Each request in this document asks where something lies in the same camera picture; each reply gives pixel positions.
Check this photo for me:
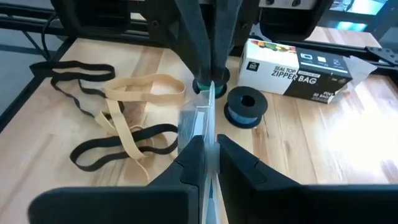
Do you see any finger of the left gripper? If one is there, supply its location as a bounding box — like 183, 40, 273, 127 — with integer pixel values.
174, 0, 215, 83
212, 0, 243, 83

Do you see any blue wire spool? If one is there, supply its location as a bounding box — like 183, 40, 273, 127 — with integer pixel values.
223, 86, 269, 129

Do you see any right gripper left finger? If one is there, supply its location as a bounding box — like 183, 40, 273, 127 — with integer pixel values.
27, 134, 206, 224

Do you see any black aluminium table frame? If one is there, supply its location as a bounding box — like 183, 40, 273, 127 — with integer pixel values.
0, 2, 398, 131

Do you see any black white zipper bag box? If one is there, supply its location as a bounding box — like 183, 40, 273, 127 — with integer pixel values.
238, 38, 354, 105

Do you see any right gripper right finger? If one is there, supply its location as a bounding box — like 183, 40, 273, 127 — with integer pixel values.
216, 134, 398, 224

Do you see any thin black rubber band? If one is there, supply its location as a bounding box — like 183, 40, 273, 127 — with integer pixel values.
50, 77, 126, 121

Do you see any wide blue rubber band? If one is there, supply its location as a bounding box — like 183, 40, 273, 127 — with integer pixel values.
205, 179, 220, 224

